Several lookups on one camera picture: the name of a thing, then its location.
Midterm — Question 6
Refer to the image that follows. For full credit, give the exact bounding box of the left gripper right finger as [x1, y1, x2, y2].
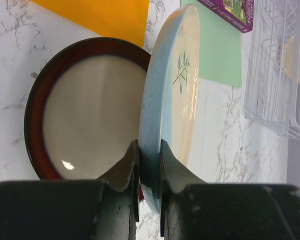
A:
[158, 140, 206, 238]

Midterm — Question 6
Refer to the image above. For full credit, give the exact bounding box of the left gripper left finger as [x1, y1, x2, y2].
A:
[97, 139, 140, 222]

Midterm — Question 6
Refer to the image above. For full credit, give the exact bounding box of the cream and blue plate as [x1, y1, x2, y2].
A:
[138, 4, 200, 214]

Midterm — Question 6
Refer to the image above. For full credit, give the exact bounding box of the dark red rimmed plate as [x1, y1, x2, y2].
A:
[24, 37, 151, 180]

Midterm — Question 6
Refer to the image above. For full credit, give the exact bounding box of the cream and green plate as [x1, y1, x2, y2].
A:
[281, 26, 300, 87]

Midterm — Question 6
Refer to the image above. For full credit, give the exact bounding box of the green cutting mat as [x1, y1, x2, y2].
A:
[180, 0, 242, 88]

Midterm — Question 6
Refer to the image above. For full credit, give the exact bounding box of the orange cutting mat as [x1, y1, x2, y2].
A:
[34, 0, 150, 47]

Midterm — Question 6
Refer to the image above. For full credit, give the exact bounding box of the purple children's book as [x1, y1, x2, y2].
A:
[198, 0, 254, 34]

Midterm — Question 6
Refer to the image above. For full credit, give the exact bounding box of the white wire dish rack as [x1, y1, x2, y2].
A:
[244, 0, 300, 140]

